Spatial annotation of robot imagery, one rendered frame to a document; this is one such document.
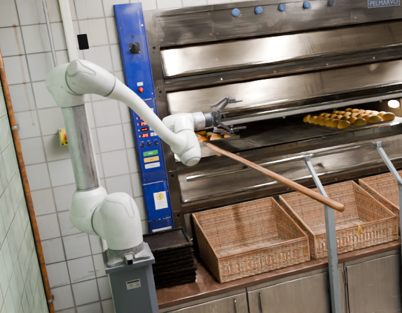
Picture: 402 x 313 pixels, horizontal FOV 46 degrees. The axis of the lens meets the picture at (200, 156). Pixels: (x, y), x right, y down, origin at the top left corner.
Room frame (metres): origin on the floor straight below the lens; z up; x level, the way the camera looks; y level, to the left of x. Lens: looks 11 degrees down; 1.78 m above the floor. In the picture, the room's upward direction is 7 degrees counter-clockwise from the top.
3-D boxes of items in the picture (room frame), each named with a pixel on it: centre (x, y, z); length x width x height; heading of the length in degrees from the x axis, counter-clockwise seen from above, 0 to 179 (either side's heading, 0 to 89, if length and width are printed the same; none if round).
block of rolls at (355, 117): (3.64, -1.17, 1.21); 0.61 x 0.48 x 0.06; 14
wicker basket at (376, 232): (2.81, -0.80, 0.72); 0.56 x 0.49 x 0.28; 103
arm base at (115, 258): (1.90, 0.37, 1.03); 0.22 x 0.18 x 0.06; 14
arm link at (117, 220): (1.93, 0.38, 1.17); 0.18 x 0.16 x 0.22; 48
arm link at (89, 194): (2.06, 0.53, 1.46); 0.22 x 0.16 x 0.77; 48
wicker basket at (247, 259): (2.68, -0.22, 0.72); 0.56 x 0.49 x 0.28; 105
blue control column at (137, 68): (3.72, 0.53, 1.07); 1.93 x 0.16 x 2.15; 14
